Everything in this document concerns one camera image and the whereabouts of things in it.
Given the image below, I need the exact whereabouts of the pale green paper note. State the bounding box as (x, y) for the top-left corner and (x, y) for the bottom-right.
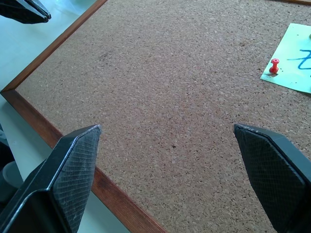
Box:
(259, 23), (311, 94)

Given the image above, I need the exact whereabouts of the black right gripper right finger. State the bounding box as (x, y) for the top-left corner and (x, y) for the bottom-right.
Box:
(233, 123), (311, 233)

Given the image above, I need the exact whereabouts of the cork board with wooden frame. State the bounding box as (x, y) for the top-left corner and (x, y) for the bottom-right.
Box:
(0, 0), (311, 233)

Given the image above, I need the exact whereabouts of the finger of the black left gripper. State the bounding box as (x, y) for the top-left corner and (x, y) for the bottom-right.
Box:
(0, 0), (49, 24)
(24, 0), (52, 20)

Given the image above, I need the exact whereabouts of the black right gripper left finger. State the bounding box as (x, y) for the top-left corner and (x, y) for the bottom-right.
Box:
(0, 124), (103, 233)

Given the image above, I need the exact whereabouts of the red push pin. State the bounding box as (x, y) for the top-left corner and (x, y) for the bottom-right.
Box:
(268, 58), (280, 75)

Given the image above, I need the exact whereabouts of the dark grey rounded object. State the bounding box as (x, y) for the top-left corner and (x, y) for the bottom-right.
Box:
(0, 122), (25, 209)

